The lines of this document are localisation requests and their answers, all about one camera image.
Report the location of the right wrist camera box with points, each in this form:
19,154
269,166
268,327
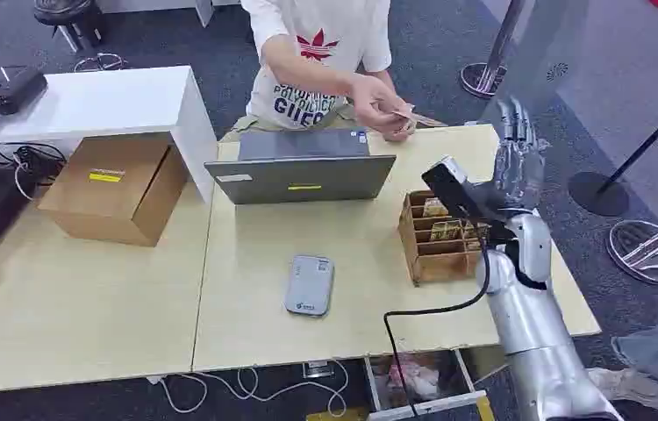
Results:
457,189

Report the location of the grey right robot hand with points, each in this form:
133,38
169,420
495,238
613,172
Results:
518,171

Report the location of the black stool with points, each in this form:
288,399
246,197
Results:
67,14

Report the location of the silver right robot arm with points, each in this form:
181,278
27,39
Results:
529,325

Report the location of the pink plastic bag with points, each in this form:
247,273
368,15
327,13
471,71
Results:
413,380

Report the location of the wooden card box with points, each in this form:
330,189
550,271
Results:
433,261

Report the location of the white open bin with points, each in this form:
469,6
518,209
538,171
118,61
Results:
422,407

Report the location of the black stanchion post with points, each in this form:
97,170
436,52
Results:
599,194

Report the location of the black device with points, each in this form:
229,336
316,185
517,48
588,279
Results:
12,90

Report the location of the chrome stanchion post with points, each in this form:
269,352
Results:
489,72
648,253

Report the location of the floor power socket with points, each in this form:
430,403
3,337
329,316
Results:
317,368

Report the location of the grey laptop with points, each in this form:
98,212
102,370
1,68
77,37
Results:
306,177

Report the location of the grey router device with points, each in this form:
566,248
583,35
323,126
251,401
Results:
309,286

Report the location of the brown cardboard box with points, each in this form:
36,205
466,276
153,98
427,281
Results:
108,192

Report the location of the printed card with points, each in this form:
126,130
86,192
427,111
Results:
422,119
445,231
435,208
473,231

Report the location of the white side table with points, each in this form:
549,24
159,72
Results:
102,102

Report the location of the grey standing panel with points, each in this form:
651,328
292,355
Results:
538,46

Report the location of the yellow floor tape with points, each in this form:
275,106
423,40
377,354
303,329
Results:
335,415

